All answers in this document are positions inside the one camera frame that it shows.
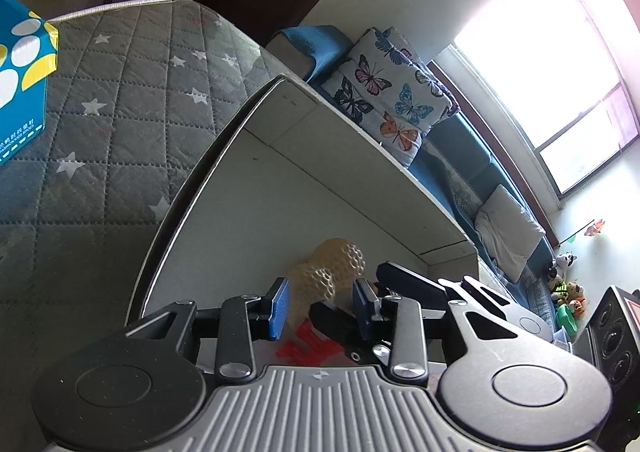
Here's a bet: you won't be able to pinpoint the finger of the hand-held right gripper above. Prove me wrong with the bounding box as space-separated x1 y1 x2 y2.
308 301 393 365
376 261 451 311

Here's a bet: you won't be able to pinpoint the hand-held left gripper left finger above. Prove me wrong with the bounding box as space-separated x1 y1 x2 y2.
125 277 291 381

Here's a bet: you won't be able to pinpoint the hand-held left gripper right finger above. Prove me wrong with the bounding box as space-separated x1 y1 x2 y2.
352 279 531 381

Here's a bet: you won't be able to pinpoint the red round toy figure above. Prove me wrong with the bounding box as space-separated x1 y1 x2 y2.
274 322 346 368

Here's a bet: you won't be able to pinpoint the tan peanut toy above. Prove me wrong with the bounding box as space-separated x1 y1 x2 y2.
287 238 367 325

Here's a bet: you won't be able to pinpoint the black cardboard box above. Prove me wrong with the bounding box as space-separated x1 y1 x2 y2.
125 74 481 368

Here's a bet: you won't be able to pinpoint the green plastic toy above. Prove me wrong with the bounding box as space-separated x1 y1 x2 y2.
557 307 581 333

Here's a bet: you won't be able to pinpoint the stuffed toys on sofa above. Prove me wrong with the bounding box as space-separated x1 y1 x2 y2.
550 279 588 317

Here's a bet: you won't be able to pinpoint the black and white plush toy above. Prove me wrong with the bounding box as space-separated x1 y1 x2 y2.
545 252 578 283

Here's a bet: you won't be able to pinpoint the black speaker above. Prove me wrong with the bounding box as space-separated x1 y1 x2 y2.
575 284 640 393

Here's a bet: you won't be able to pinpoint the white cushion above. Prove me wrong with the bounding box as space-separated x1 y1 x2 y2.
474 184 547 283

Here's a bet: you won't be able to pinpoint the orange paper pinwheel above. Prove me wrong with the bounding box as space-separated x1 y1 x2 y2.
560 218 607 245

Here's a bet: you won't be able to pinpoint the blue sofa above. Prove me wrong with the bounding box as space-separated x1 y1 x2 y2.
265 24 566 333

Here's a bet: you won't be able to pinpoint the butterfly print pillow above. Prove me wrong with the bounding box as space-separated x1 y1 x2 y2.
320 26 461 170

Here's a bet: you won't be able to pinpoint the grey quilted star table mat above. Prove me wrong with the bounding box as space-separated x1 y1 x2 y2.
0 0 281 348

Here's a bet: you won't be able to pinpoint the window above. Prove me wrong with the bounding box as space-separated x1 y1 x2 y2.
430 0 640 197

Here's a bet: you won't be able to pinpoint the blue dotted tissue box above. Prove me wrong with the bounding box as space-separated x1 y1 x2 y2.
0 0 60 167

